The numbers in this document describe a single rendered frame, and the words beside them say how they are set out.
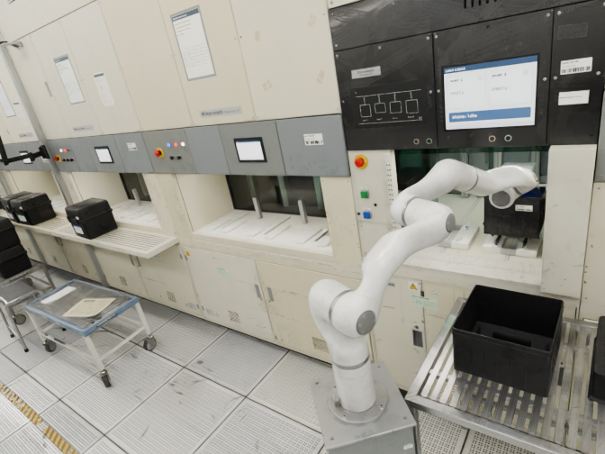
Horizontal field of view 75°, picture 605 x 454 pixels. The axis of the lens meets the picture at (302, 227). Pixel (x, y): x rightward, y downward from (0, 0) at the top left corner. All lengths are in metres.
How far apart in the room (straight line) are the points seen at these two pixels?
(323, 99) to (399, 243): 0.82
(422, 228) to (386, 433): 0.61
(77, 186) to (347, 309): 3.31
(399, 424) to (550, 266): 0.77
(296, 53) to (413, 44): 0.51
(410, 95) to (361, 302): 0.84
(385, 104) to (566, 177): 0.67
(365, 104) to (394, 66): 0.18
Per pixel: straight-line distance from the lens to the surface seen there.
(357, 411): 1.36
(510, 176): 1.53
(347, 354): 1.21
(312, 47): 1.77
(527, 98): 1.50
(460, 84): 1.53
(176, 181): 2.74
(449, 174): 1.30
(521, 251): 1.91
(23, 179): 5.50
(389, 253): 1.18
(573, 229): 1.57
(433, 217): 1.20
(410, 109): 1.60
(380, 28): 1.62
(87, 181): 4.10
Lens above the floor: 1.80
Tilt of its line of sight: 23 degrees down
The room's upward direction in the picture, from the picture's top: 11 degrees counter-clockwise
